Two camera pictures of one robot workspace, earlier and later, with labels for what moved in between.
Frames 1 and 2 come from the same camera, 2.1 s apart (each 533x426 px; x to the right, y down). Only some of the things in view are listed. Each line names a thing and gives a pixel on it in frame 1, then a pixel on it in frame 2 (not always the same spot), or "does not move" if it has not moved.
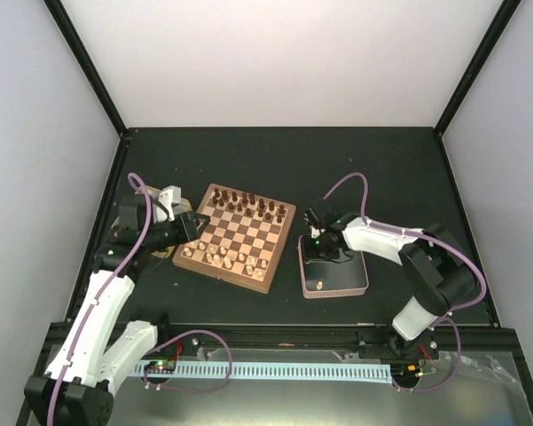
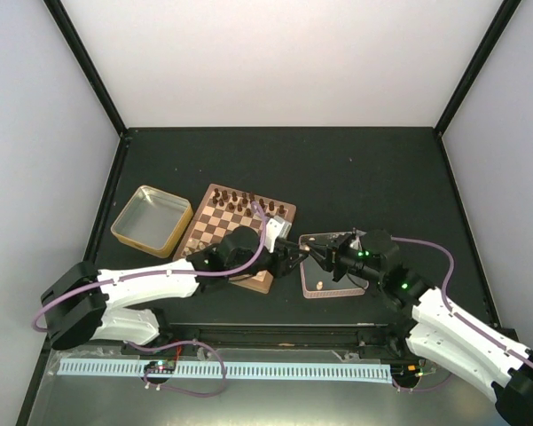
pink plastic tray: [323, 278] does not move
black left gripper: [188, 222] to [283, 253]
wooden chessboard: [244, 240] does not move
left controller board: [160, 366] does not move
